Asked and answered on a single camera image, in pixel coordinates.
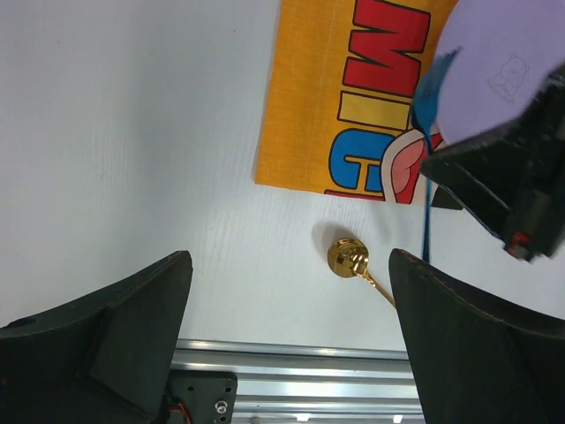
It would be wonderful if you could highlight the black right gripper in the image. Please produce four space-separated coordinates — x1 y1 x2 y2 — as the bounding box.
422 65 564 261

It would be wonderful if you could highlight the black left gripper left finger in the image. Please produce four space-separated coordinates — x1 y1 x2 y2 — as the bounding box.
1 251 193 423

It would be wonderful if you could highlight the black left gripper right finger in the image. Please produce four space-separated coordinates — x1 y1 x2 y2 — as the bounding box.
388 249 564 423

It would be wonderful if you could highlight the lilac plate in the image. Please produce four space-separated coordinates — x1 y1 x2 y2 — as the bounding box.
436 0 564 144

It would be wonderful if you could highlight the orange Mickey Mouse cloth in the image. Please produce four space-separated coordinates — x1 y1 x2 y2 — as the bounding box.
255 0 455 205

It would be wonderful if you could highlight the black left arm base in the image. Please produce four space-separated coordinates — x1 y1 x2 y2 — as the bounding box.
153 369 237 424

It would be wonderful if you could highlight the gold ornate spoon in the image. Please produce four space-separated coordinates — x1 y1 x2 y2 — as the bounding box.
327 238 396 308

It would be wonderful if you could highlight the aluminium frame rail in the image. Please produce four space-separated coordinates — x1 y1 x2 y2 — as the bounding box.
172 339 425 423

